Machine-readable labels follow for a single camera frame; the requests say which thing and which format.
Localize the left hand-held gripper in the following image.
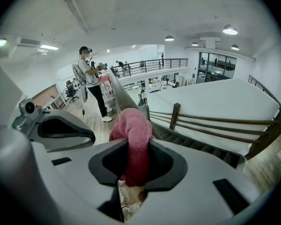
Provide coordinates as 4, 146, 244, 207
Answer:
13, 97, 96, 153

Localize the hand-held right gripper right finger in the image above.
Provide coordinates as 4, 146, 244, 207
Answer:
131, 139, 260, 225

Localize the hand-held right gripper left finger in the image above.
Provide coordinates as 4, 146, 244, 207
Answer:
31, 138, 129, 225

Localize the red cloth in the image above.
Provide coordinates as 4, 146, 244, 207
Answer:
109, 108, 155, 188

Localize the white desk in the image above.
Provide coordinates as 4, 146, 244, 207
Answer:
43, 92, 68, 110

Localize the black office chair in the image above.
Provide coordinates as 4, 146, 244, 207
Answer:
65, 81, 80, 103

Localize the person's left shoe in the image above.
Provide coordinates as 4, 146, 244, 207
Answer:
118, 180, 126, 205

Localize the person's shoe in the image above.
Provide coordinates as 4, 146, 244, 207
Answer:
121, 202, 143, 221
118, 180, 126, 205

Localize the dark wooden staircase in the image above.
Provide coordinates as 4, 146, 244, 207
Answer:
152, 123, 246, 168

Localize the person's right shoe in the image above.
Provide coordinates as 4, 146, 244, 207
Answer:
121, 202, 143, 221

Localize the red table with white legs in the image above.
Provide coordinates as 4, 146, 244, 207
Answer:
99, 75, 115, 102

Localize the dark wooden stair banister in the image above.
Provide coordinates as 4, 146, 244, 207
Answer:
148, 103, 281, 160

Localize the flat ceiling light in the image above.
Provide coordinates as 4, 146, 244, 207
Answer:
39, 44, 59, 51

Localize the ceiling air vent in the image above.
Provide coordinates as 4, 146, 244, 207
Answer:
15, 36, 42, 48

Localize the black framed glass partition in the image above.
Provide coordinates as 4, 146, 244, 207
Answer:
196, 51, 237, 84

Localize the curved black metal balcony fence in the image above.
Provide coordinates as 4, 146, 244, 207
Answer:
111, 58, 189, 78

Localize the black metal wall fence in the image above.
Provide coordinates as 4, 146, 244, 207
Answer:
247, 75, 281, 110

